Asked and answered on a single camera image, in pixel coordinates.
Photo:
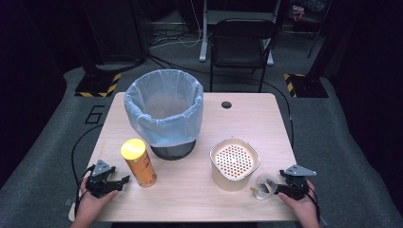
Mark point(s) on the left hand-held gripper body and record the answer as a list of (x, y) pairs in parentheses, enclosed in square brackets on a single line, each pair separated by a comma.
[(99, 182)]

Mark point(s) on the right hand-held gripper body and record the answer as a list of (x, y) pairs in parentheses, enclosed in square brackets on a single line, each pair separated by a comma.
[(297, 185)]

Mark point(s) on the dark wet tea leaves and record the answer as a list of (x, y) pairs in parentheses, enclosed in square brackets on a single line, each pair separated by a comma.
[(267, 186)]

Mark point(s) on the clear glass cup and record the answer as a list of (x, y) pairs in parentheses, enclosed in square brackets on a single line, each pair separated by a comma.
[(262, 193)]

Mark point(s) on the yellow chip can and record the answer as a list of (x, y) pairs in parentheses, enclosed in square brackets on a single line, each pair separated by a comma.
[(141, 169)]

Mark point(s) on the beige container with metal rim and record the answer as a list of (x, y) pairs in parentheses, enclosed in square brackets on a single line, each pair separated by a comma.
[(233, 164)]

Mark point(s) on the black mesh waste bin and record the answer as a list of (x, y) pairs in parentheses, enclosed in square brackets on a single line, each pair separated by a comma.
[(172, 152)]

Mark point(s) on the translucent white bin liner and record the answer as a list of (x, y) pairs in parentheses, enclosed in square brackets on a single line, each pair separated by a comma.
[(164, 126)]

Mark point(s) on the person's left hand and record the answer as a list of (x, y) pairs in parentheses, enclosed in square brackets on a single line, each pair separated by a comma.
[(92, 204)]

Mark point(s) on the person's right hand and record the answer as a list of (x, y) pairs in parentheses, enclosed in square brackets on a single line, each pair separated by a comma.
[(305, 209)]

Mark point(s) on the black folding chair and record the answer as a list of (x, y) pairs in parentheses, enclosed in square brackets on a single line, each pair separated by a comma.
[(240, 41)]

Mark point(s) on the black yellow striped base plate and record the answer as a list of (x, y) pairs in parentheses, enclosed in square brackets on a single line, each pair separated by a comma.
[(309, 86), (96, 85)]

